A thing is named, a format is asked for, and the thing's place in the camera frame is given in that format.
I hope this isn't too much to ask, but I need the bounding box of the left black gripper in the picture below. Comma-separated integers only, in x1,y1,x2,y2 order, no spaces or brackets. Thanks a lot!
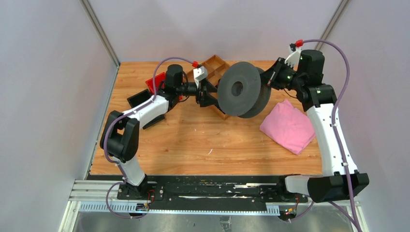
176,79,220,107

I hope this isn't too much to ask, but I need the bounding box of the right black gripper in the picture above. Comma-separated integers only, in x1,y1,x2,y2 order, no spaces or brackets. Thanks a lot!
255,57,304,90

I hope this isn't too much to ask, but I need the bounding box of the black cable spool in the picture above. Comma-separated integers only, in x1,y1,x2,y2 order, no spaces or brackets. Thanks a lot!
217,61,271,118

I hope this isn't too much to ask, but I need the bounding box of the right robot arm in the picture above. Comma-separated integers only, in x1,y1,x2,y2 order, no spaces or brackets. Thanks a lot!
259,50,369,203

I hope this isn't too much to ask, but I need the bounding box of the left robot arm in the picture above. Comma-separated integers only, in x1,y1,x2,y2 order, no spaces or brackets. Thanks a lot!
100,63,216,200

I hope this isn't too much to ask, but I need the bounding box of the wooden compartment tray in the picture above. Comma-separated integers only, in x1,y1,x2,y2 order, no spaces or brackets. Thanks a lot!
192,55,230,120

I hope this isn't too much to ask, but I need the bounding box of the red plastic bin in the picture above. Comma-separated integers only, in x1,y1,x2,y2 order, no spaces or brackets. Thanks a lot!
143,71,184,102

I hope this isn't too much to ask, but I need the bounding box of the pink cloth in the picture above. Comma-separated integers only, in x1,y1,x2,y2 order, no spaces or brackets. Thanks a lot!
260,99,315,155

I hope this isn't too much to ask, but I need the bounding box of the black plastic bin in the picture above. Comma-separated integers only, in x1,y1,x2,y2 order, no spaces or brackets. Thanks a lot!
127,89,166,130

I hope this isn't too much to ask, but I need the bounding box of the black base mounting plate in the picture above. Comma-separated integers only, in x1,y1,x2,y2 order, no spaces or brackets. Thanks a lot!
117,175,308,212

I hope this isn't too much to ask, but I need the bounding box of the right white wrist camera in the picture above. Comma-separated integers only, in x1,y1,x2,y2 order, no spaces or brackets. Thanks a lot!
285,43,302,68

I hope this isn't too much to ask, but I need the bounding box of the aluminium frame rail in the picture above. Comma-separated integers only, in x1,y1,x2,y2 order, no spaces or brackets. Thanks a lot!
80,0,120,68

